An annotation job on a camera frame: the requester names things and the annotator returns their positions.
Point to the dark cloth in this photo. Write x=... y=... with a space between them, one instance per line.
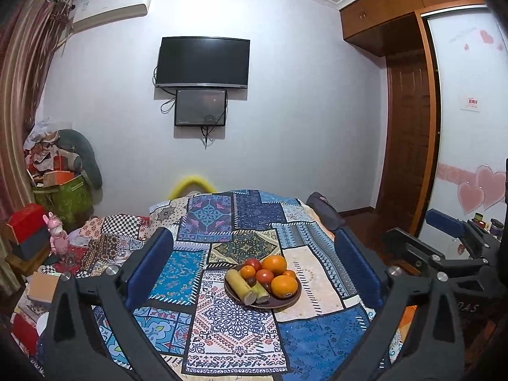
x=323 y=210

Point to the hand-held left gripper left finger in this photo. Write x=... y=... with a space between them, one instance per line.
x=153 y=270

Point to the pile of clutter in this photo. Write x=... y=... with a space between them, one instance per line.
x=43 y=147

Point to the white air conditioner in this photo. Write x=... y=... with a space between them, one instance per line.
x=111 y=12

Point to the orange blanket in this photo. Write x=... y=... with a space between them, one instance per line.
x=405 y=317

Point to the large orange with sticker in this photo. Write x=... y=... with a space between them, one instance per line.
x=284 y=286

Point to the blue patchwork tablecloth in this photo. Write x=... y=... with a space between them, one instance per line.
x=230 y=325

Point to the red box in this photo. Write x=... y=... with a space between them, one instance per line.
x=26 y=218

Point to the wooden door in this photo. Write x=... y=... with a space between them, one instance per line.
x=408 y=127

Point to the small dark jar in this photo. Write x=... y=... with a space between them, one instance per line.
x=497 y=228

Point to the black wall television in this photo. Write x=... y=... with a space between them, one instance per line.
x=202 y=61

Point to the large pink heart sticker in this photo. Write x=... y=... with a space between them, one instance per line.
x=492 y=184

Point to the red and white label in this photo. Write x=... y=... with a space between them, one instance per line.
x=471 y=103

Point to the dark grey box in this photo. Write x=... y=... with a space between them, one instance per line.
x=33 y=246

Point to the orange-red tomato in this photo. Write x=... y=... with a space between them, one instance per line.
x=253 y=264

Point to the red cloth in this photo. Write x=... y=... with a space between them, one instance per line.
x=26 y=335

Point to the green storage box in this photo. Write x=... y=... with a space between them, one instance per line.
x=67 y=200

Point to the white sliding wardrobe door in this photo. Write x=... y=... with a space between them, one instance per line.
x=456 y=75

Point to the wooden wardrobe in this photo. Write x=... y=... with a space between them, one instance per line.
x=381 y=16

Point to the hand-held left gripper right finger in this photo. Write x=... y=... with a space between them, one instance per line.
x=357 y=270

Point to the small wall monitor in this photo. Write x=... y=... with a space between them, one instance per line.
x=200 y=107

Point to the striped brown curtain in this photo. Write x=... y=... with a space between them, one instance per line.
x=24 y=87

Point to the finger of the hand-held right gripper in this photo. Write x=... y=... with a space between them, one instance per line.
x=412 y=246
x=444 y=222

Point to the grey pillow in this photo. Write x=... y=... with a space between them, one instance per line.
x=89 y=158

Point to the yellow chair back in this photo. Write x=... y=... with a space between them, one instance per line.
x=192 y=182

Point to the checkered printed blanket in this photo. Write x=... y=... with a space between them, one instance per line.
x=111 y=230

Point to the dark purple round plate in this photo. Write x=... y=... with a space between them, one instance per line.
x=280 y=304

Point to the orange cardboard box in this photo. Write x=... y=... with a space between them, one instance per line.
x=57 y=178

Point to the small green jar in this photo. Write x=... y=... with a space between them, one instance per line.
x=479 y=219

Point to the red tomato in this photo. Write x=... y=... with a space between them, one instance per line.
x=264 y=276

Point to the small pink heart sticker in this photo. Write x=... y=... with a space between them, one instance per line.
x=470 y=196

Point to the pink plush toy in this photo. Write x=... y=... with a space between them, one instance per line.
x=58 y=238

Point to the small tangerine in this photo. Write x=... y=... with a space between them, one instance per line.
x=247 y=272
x=289 y=274

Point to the brown cardboard box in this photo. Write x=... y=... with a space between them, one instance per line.
x=43 y=287

